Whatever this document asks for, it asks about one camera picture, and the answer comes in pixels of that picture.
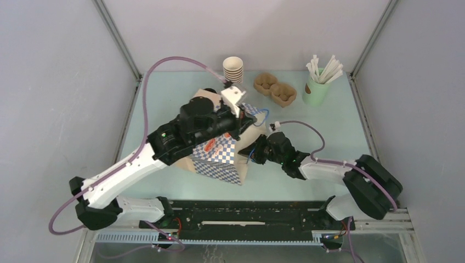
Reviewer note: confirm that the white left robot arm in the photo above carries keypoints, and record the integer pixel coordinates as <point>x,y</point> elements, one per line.
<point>198,121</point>

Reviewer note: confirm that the paper takeout bag blue handles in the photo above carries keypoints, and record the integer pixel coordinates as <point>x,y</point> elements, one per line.
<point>219,158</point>

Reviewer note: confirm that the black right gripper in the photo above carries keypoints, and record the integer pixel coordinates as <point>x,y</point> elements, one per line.
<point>253,152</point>

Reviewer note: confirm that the bundle of white wrapped straws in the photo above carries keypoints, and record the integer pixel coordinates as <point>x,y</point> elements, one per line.
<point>326,75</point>

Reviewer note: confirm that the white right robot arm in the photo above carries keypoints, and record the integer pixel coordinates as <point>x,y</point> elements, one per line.
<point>372,190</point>

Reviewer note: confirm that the stack of brown paper cups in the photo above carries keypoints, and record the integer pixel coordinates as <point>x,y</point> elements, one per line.
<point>233,69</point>

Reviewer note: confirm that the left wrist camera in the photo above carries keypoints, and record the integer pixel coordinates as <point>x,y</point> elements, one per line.
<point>233,97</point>

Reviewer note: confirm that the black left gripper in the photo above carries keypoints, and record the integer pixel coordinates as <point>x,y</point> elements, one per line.
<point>245,119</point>

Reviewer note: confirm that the stack of black cup lids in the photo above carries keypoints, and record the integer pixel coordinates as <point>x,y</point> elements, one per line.
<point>210,90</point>

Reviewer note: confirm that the green straw holder cup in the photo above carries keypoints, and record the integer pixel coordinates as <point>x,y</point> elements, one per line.
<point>314,91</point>

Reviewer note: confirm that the brown pulp cup carrier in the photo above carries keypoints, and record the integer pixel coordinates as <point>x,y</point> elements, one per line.
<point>281,93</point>

